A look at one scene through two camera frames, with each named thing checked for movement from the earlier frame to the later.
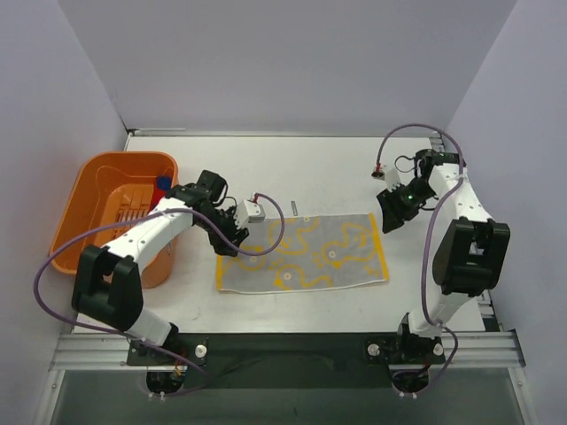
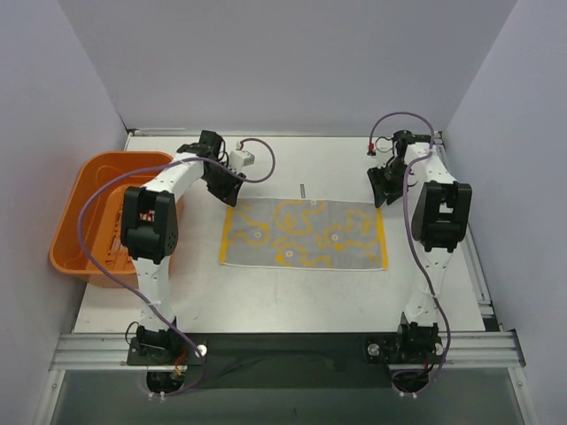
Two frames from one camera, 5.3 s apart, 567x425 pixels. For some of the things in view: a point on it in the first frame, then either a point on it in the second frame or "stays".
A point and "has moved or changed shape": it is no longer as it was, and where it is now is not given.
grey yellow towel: (315, 251) has moved or changed shape
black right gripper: (395, 203) -> (388, 178)
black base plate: (287, 360) stays
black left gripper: (226, 231) -> (222, 181)
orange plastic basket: (108, 185) stays
